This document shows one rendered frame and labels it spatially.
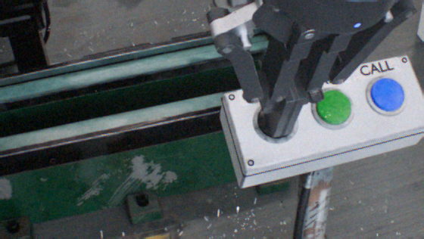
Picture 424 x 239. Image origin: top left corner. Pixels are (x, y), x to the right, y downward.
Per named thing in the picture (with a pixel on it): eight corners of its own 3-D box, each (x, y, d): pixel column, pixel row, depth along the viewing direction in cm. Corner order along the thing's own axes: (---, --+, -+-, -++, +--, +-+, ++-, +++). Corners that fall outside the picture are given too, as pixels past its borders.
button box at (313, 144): (238, 190, 56) (244, 171, 52) (217, 115, 59) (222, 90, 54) (417, 145, 59) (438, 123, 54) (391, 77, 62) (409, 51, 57)
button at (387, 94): (373, 120, 55) (378, 112, 54) (362, 89, 57) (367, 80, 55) (403, 113, 56) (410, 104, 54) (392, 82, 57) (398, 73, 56)
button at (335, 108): (319, 133, 55) (323, 125, 53) (308, 101, 56) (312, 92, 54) (351, 125, 55) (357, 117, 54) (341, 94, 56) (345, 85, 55)
